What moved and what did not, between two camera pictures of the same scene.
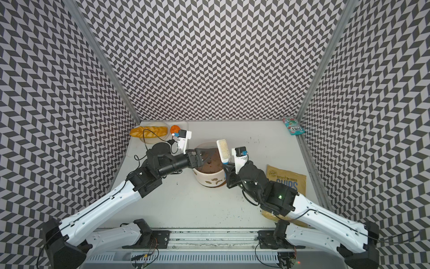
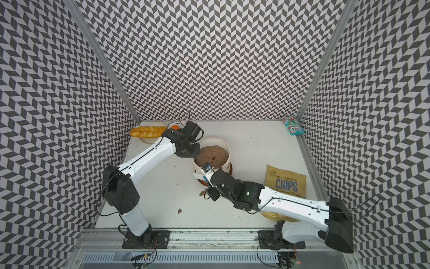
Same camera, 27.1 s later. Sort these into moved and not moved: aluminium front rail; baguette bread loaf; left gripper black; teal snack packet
Moved: left gripper black
Not moved: aluminium front rail; teal snack packet; baguette bread loaf
